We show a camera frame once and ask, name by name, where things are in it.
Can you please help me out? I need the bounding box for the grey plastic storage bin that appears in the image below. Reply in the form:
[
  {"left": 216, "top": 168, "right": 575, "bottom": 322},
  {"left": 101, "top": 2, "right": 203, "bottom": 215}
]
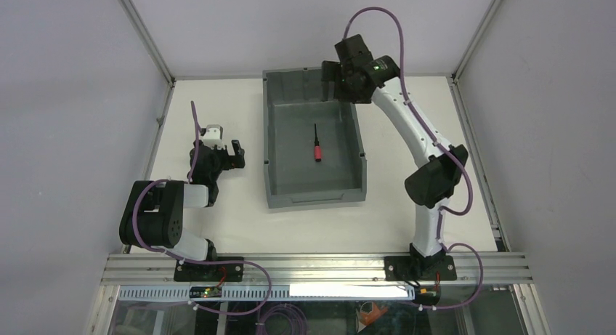
[{"left": 262, "top": 68, "right": 367, "bottom": 209}]

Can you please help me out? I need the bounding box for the aluminium extrusion rail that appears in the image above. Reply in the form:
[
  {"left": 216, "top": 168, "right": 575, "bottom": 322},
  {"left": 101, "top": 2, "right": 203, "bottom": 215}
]
[{"left": 100, "top": 252, "right": 534, "bottom": 286}]

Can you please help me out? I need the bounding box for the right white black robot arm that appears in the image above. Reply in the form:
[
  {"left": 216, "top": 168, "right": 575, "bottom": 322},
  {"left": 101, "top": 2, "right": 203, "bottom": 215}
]
[{"left": 321, "top": 56, "right": 469, "bottom": 270}]

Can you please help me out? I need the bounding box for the purple cable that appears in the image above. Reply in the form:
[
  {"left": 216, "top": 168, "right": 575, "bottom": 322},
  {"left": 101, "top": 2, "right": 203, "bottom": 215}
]
[
  {"left": 131, "top": 100, "right": 309, "bottom": 335},
  {"left": 342, "top": 6, "right": 484, "bottom": 310}
]

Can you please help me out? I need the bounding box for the red handled black screwdriver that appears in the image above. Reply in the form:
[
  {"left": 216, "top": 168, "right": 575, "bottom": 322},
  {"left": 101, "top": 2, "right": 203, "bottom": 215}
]
[{"left": 314, "top": 124, "right": 322, "bottom": 163}]

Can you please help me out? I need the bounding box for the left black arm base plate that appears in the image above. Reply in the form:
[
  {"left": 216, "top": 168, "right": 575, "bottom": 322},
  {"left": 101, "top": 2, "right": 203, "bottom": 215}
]
[{"left": 173, "top": 257, "right": 244, "bottom": 283}]

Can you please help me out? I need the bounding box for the orange object under table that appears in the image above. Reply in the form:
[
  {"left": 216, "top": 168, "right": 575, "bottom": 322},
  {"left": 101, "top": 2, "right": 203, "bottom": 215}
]
[{"left": 357, "top": 302, "right": 389, "bottom": 326}]

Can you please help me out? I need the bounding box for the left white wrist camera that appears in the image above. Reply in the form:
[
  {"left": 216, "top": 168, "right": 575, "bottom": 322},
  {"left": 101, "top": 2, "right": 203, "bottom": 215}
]
[{"left": 200, "top": 124, "right": 226, "bottom": 149}]

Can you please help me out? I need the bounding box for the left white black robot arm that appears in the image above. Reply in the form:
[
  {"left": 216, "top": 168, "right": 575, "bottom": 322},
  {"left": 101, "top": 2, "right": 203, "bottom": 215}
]
[{"left": 118, "top": 140, "right": 246, "bottom": 263}]

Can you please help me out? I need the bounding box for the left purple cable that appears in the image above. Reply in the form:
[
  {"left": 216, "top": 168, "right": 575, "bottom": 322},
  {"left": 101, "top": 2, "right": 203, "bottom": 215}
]
[{"left": 131, "top": 100, "right": 309, "bottom": 335}]

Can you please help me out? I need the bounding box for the small green circuit board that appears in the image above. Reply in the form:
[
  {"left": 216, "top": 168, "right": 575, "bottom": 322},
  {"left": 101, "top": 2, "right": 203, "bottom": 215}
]
[{"left": 189, "top": 286, "right": 223, "bottom": 299}]

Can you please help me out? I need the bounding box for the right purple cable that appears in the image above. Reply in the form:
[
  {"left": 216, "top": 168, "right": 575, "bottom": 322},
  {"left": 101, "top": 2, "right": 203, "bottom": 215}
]
[{"left": 342, "top": 6, "right": 484, "bottom": 310}]

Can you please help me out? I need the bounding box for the white slotted cable duct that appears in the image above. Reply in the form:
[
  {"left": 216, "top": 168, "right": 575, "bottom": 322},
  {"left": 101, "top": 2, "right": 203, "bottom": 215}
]
[{"left": 118, "top": 283, "right": 415, "bottom": 302}]

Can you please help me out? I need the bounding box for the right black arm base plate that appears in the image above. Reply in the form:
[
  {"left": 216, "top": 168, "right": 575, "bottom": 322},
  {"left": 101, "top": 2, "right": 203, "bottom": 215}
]
[{"left": 384, "top": 255, "right": 458, "bottom": 281}]

